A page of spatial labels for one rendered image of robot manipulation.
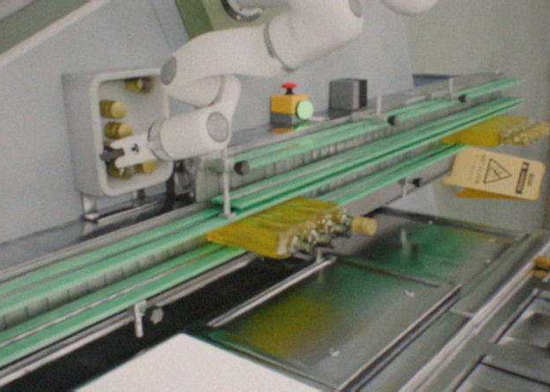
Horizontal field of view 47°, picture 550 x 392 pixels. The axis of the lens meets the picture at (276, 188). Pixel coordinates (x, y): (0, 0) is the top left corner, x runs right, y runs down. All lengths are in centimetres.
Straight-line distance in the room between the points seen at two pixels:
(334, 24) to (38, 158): 60
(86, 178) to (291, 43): 50
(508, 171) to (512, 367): 350
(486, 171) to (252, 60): 376
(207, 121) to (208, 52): 11
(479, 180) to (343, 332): 351
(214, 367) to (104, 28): 66
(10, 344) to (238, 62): 54
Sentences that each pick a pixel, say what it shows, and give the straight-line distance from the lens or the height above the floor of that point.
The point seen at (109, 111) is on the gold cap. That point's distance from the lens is 122.
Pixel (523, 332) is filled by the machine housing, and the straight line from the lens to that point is 132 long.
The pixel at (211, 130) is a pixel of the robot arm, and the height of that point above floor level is 108.
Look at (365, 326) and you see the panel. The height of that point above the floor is 125.
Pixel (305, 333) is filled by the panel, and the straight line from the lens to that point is 117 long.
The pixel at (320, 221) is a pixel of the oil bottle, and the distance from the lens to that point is 129.
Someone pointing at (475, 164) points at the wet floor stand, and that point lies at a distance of 464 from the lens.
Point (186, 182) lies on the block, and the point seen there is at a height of 86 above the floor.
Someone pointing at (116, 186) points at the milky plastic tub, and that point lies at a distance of 122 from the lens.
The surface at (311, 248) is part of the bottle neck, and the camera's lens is 118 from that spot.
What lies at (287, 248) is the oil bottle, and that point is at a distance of 121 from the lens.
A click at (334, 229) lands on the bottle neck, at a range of 128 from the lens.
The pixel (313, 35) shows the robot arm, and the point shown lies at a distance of 90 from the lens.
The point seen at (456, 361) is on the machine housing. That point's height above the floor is 141.
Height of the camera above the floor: 178
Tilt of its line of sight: 37 degrees down
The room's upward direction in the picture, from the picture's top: 101 degrees clockwise
